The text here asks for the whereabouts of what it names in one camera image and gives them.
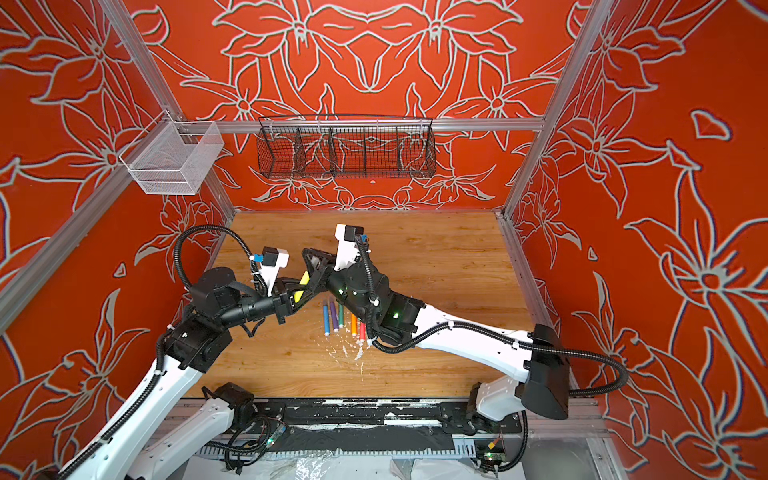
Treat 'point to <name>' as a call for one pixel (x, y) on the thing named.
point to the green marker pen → (341, 315)
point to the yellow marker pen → (304, 281)
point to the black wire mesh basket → (327, 146)
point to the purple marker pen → (334, 316)
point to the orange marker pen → (353, 324)
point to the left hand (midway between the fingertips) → (314, 282)
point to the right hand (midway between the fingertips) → (293, 260)
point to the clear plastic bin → (173, 157)
